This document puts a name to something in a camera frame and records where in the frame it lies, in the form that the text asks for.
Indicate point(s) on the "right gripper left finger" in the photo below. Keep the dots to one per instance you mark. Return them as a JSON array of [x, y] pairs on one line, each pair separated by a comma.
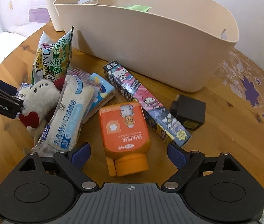
[[69, 166]]

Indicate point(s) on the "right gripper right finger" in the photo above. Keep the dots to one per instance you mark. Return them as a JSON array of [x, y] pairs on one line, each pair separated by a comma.
[[187, 164]]

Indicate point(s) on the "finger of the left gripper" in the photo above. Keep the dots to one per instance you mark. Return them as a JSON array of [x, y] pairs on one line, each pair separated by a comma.
[[10, 105]]

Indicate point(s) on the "white plush toy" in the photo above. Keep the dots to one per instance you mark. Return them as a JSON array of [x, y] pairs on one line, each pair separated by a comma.
[[40, 99]]

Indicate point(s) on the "orange squeeze bottle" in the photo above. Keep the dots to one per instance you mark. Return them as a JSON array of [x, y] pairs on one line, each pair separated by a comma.
[[126, 138]]

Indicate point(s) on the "green white chip bag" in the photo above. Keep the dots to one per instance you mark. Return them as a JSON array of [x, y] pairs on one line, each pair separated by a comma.
[[52, 59]]

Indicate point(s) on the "blue cartoon small box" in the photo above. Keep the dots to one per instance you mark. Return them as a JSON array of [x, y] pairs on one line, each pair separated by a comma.
[[105, 94]]

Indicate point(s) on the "long cartoon character box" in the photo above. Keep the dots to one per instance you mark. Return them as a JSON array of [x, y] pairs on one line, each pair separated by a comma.
[[156, 114]]

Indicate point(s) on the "black power adapter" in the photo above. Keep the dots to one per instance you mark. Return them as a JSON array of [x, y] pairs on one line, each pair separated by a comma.
[[188, 111]]

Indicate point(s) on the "white bread snack packet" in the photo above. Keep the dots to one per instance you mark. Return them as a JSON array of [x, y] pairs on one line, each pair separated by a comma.
[[62, 132]]

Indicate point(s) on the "purple floral table mat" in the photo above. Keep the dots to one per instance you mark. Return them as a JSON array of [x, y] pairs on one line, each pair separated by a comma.
[[245, 79]]

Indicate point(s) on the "beige plastic storage basket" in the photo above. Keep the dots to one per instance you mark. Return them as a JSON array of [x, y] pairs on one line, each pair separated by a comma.
[[178, 42]]

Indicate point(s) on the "green snack packet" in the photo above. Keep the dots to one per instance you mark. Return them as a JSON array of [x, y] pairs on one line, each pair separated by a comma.
[[138, 8]]

